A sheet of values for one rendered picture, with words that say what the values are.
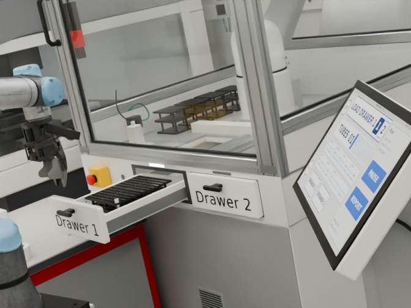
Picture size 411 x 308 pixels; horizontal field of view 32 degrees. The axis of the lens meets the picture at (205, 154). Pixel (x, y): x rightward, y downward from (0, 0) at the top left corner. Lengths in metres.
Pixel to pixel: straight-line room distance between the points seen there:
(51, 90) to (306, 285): 0.89
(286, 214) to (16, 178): 1.36
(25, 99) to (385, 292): 0.97
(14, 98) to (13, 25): 1.18
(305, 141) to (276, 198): 0.18
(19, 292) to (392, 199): 0.94
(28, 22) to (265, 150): 1.38
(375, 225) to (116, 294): 1.34
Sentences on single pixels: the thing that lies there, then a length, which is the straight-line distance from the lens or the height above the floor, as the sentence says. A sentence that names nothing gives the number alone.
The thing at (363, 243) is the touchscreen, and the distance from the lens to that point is 1.30.
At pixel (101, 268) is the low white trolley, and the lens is 2.40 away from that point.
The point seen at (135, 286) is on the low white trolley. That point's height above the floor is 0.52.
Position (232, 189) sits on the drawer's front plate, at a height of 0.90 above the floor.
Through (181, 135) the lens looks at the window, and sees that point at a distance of 2.21.
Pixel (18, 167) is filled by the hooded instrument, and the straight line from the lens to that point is 2.97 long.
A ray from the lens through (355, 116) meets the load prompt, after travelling 1.62.
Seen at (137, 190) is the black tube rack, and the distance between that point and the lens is 2.23.
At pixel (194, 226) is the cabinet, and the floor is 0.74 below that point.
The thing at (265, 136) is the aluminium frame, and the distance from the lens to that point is 1.92.
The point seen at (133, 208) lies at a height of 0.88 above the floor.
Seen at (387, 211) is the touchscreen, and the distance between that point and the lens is 1.29.
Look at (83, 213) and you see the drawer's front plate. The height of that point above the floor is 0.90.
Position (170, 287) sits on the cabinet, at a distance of 2.54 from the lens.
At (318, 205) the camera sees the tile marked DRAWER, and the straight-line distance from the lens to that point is 1.54.
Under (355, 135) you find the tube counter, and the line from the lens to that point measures 1.55.
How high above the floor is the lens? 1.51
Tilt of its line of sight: 14 degrees down
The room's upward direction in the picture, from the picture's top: 11 degrees counter-clockwise
